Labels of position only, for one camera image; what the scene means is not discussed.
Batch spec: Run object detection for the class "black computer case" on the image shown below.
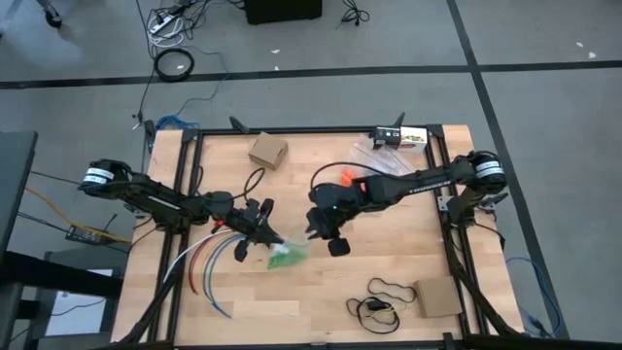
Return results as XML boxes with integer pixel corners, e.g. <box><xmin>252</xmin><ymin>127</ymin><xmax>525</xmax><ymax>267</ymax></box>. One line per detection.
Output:
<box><xmin>242</xmin><ymin>0</ymin><xmax>325</xmax><ymax>25</ymax></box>

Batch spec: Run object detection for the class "clear plastic zip bag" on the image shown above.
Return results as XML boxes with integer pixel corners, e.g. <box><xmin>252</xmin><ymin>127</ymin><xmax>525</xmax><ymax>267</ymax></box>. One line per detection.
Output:
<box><xmin>337</xmin><ymin>164</ymin><xmax>371</xmax><ymax>191</ymax></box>
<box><xmin>265</xmin><ymin>226</ymin><xmax>312</xmax><ymax>271</ymax></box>
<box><xmin>347</xmin><ymin>134</ymin><xmax>419</xmax><ymax>177</ymax></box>

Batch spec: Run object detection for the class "yellow floor cable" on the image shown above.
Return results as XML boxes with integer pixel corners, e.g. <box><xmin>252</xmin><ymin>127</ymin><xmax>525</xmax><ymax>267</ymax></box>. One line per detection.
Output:
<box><xmin>23</xmin><ymin>187</ymin><xmax>132</xmax><ymax>244</ymax></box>

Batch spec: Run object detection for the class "black hanging cable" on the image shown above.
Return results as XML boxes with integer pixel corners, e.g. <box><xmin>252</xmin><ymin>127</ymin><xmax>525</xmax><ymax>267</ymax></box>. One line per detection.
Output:
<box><xmin>133</xmin><ymin>0</ymin><xmax>157</xmax><ymax>123</ymax></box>

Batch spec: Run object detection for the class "black labelled box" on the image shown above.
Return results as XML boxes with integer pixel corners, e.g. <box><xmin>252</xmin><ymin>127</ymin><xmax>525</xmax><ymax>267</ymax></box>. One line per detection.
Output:
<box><xmin>371</xmin><ymin>124</ymin><xmax>402</xmax><ymax>151</ymax></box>

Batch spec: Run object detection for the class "thin black looped cord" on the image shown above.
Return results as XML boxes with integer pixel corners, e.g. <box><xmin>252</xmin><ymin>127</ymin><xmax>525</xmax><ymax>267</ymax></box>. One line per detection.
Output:
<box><xmin>345</xmin><ymin>276</ymin><xmax>418</xmax><ymax>336</ymax></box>

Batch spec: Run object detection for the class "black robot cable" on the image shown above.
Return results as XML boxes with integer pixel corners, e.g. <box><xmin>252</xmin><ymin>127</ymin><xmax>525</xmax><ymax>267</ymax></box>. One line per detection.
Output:
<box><xmin>192</xmin><ymin>164</ymin><xmax>268</xmax><ymax>203</ymax></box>
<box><xmin>308</xmin><ymin>160</ymin><xmax>390</xmax><ymax>198</ymax></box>

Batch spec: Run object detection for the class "white power strip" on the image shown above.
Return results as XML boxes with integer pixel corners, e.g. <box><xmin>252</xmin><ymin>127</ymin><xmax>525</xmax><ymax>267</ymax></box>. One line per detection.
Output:
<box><xmin>148</xmin><ymin>13</ymin><xmax>186</xmax><ymax>36</ymax></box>

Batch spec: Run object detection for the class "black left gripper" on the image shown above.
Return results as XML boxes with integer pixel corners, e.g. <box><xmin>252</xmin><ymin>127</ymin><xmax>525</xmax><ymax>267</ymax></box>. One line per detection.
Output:
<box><xmin>230</xmin><ymin>197</ymin><xmax>284</xmax><ymax>263</ymax></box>

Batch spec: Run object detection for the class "black side desk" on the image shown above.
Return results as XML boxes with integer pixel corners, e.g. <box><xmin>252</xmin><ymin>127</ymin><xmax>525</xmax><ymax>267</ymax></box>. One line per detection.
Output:
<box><xmin>0</xmin><ymin>129</ymin><xmax>122</xmax><ymax>350</ymax></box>

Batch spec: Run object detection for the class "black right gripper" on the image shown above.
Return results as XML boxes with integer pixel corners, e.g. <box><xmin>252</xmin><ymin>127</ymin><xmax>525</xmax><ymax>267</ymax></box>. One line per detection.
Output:
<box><xmin>305</xmin><ymin>183</ymin><xmax>364</xmax><ymax>258</ymax></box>

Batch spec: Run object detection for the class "flat brown cardboard box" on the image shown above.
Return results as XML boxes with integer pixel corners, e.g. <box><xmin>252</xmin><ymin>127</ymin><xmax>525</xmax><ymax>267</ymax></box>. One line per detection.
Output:
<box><xmin>413</xmin><ymin>275</ymin><xmax>464</xmax><ymax>319</ymax></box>

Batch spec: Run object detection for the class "blue network cable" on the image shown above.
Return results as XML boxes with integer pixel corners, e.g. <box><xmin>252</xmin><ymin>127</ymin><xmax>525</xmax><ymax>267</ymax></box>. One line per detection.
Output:
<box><xmin>155</xmin><ymin>46</ymin><xmax>230</xmax><ymax>132</ymax></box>
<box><xmin>504</xmin><ymin>256</ymin><xmax>565</xmax><ymax>337</ymax></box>

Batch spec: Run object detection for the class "black ring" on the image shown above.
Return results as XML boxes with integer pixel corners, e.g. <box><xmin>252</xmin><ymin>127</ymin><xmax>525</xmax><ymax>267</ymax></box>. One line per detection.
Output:
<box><xmin>153</xmin><ymin>47</ymin><xmax>195</xmax><ymax>83</ymax></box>

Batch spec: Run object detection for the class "small black floor device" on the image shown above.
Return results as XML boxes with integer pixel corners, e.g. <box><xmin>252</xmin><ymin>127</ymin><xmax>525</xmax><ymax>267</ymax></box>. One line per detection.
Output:
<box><xmin>65</xmin><ymin>224</ymin><xmax>106</xmax><ymax>245</ymax></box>

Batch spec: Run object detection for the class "multicoloured wire harness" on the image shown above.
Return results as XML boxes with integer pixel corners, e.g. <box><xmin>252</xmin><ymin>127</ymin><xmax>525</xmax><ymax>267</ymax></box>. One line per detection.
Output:
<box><xmin>162</xmin><ymin>227</ymin><xmax>254</xmax><ymax>320</ymax></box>

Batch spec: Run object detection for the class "small brown cardboard box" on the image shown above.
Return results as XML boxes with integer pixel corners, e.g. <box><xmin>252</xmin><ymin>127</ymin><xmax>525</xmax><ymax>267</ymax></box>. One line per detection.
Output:
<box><xmin>247</xmin><ymin>130</ymin><xmax>290</xmax><ymax>171</ymax></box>

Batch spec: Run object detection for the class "black cable bundle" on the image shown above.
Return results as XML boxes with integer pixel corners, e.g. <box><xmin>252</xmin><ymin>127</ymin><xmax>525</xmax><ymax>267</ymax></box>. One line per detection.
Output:
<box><xmin>337</xmin><ymin>0</ymin><xmax>371</xmax><ymax>28</ymax></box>

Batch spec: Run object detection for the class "green rubber band pile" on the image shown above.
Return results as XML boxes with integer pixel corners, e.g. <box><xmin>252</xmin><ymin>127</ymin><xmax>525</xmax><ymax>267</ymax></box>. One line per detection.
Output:
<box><xmin>266</xmin><ymin>245</ymin><xmax>308</xmax><ymax>270</ymax></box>

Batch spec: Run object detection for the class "black aluminium rig frame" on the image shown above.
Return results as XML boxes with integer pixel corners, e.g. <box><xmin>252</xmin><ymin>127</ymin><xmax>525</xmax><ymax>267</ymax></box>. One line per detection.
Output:
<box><xmin>111</xmin><ymin>123</ymin><xmax>526</xmax><ymax>350</ymax></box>

